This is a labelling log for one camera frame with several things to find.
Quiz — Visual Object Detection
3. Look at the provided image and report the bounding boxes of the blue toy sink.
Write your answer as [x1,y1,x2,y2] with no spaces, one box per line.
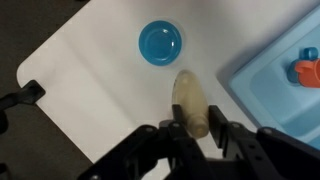
[228,4,320,151]

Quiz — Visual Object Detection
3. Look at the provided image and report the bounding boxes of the orange toy object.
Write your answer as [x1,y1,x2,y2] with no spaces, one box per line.
[287,47,319,84]

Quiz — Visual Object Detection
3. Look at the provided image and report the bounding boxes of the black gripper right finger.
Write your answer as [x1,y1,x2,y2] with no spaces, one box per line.
[209,105,320,180]

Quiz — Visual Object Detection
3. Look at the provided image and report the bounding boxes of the orange toy cup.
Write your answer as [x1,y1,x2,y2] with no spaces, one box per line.
[294,58,320,89]

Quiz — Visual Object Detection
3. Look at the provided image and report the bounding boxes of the blue toy plate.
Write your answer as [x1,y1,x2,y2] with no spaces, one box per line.
[138,19,183,67]

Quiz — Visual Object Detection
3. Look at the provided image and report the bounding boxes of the cream toy bottle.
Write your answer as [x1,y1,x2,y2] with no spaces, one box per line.
[171,69,210,139]

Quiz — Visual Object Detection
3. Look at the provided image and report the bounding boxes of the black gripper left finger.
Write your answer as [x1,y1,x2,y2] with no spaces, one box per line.
[78,103,214,180]

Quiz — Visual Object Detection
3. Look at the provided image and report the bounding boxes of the black table clamp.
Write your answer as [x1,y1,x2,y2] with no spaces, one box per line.
[0,79,47,134]

